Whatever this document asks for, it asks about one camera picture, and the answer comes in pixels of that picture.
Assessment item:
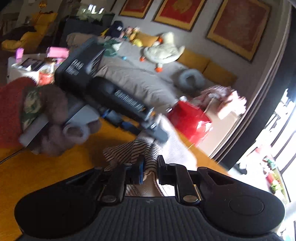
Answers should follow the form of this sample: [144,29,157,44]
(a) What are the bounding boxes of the pink clothes pile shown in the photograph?
[190,85,247,120]

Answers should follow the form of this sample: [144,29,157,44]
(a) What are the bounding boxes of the white goose plush toy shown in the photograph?
[139,32,185,73]

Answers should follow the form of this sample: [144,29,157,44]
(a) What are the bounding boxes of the yellow sofa cushion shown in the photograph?
[177,49,210,73]

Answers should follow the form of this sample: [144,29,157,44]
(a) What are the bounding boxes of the pink box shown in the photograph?
[46,47,69,59]

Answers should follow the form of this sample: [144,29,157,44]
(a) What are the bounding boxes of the red-gold framed picture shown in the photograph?
[207,0,271,62]
[152,0,206,32]

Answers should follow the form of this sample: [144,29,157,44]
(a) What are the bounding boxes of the glass jar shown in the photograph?
[38,62,55,86]

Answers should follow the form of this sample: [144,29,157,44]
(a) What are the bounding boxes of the grey sofa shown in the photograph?
[67,32,209,114]

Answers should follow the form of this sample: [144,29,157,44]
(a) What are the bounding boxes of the beige laundry box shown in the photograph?
[198,99,238,157]

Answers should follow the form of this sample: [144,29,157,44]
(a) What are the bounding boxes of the left hand brown glove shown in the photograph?
[30,85,101,156]

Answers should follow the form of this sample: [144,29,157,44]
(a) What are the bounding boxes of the red-gold framed picture right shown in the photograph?
[207,0,271,62]

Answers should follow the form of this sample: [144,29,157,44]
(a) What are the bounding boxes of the grey neck pillow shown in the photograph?
[176,69,206,93]

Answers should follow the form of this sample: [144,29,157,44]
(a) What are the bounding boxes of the red-gold framed picture middle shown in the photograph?
[152,0,206,32]

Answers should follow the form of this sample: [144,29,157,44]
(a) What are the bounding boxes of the striped grey knit garment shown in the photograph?
[102,115,200,197]

